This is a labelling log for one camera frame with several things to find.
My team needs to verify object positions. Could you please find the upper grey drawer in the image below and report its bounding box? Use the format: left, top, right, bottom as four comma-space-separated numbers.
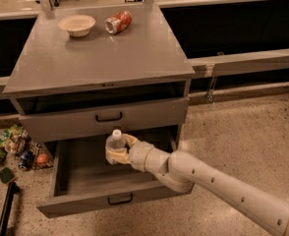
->
20, 97, 189, 143

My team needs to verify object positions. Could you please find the clear plastic water bottle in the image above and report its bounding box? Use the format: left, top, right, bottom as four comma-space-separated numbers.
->
105, 129, 126, 151

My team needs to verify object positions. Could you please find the green sponge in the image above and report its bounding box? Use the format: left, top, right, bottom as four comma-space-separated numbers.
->
0, 167, 17, 184

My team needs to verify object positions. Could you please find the black stand leg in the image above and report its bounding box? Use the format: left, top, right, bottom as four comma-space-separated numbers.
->
0, 182, 19, 236

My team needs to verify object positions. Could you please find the orange fruit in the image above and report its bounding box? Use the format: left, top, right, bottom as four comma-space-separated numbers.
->
36, 153, 49, 167

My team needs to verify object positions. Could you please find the open lower grey drawer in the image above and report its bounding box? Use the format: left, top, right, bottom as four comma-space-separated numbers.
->
36, 127, 197, 219

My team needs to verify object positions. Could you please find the grey drawer cabinet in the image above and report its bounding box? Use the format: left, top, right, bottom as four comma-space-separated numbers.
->
2, 2, 196, 149

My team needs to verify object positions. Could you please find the blue soda can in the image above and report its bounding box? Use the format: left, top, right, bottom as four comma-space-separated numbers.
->
18, 151, 34, 171

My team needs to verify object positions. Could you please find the orange soda can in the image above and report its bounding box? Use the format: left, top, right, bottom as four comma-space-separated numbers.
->
104, 11, 132, 34

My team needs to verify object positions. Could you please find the green snack bag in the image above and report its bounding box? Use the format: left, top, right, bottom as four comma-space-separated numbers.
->
0, 125, 23, 164

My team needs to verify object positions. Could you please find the white paper bowl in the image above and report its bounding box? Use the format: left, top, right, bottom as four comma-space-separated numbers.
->
58, 15, 95, 37

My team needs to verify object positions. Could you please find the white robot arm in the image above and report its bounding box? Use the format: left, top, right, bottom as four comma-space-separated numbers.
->
105, 130, 289, 236

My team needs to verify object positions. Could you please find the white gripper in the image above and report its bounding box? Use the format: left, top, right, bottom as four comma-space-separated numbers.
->
105, 134, 153, 172

